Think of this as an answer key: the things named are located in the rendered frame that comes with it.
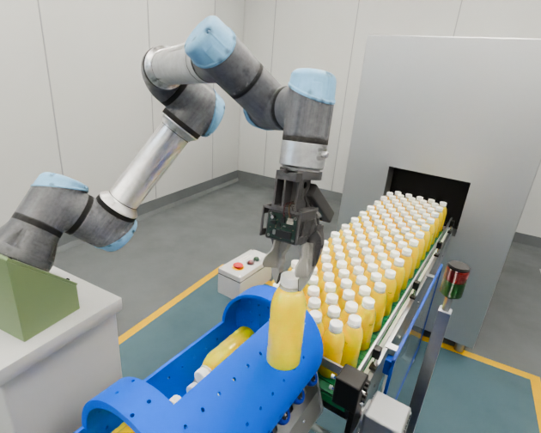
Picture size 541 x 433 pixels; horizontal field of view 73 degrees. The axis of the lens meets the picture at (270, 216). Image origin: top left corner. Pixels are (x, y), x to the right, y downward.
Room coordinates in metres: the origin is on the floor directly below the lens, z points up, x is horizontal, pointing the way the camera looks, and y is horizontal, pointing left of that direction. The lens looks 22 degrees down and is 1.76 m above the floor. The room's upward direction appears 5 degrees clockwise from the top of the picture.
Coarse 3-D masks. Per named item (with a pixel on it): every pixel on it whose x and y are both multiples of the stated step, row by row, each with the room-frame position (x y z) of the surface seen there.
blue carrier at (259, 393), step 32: (256, 288) 0.82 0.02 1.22; (224, 320) 0.83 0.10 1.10; (256, 320) 0.83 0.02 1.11; (192, 352) 0.72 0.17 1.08; (256, 352) 0.59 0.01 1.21; (320, 352) 0.72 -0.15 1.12; (128, 384) 0.48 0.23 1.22; (160, 384) 0.63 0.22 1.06; (224, 384) 0.50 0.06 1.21; (256, 384) 0.54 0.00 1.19; (288, 384) 0.59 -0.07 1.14; (96, 416) 0.49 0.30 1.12; (128, 416) 0.41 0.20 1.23; (160, 416) 0.42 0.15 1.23; (192, 416) 0.43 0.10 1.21; (224, 416) 0.46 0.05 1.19; (256, 416) 0.50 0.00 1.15
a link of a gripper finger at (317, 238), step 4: (320, 224) 0.58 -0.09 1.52; (316, 228) 0.57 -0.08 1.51; (320, 228) 0.57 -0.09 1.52; (316, 232) 0.56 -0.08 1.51; (320, 232) 0.56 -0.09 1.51; (312, 236) 0.56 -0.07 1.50; (316, 236) 0.56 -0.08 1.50; (320, 236) 0.56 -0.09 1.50; (308, 240) 0.57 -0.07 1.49; (312, 240) 0.56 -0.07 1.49; (316, 240) 0.56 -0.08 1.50; (320, 240) 0.56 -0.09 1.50; (324, 240) 0.57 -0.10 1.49; (316, 244) 0.56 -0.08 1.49; (320, 244) 0.56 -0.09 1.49; (316, 248) 0.56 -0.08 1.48; (320, 248) 0.56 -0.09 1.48; (316, 252) 0.56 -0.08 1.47; (320, 252) 0.56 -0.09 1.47; (316, 256) 0.56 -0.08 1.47; (316, 260) 0.56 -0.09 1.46; (312, 264) 0.55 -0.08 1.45; (316, 264) 0.56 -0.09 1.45
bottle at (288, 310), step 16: (272, 304) 0.56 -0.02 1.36; (288, 304) 0.54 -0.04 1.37; (304, 304) 0.56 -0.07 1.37; (272, 320) 0.55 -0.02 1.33; (288, 320) 0.53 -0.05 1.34; (304, 320) 0.56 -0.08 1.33; (272, 336) 0.54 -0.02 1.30; (288, 336) 0.53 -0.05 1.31; (272, 352) 0.54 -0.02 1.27; (288, 352) 0.53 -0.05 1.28; (288, 368) 0.53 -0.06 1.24
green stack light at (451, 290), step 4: (444, 280) 0.97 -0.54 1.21; (444, 284) 0.96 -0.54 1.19; (448, 284) 0.95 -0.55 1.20; (452, 284) 0.94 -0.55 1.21; (456, 284) 0.94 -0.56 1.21; (464, 284) 0.94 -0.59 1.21; (440, 288) 0.98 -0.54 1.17; (444, 288) 0.96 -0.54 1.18; (448, 288) 0.95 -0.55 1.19; (452, 288) 0.94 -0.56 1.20; (456, 288) 0.94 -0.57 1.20; (460, 288) 0.94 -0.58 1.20; (464, 288) 0.95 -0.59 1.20; (444, 292) 0.95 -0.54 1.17; (448, 292) 0.94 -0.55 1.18; (452, 292) 0.94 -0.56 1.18; (456, 292) 0.94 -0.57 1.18; (460, 292) 0.94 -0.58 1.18; (448, 296) 0.94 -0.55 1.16; (452, 296) 0.94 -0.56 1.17; (456, 296) 0.94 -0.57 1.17; (460, 296) 0.94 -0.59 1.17
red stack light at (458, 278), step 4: (448, 268) 0.96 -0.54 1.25; (448, 272) 0.96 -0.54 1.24; (452, 272) 0.95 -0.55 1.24; (456, 272) 0.94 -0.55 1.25; (460, 272) 0.94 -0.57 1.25; (468, 272) 0.94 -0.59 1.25; (444, 276) 0.97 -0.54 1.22; (448, 276) 0.95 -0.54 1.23; (452, 276) 0.95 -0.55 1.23; (456, 276) 0.94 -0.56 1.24; (460, 276) 0.94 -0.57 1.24; (464, 276) 0.94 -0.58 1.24; (468, 276) 0.95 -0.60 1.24; (448, 280) 0.95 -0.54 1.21; (452, 280) 0.94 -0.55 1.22; (456, 280) 0.94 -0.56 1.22; (460, 280) 0.94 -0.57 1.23; (464, 280) 0.94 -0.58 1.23; (460, 284) 0.94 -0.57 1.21
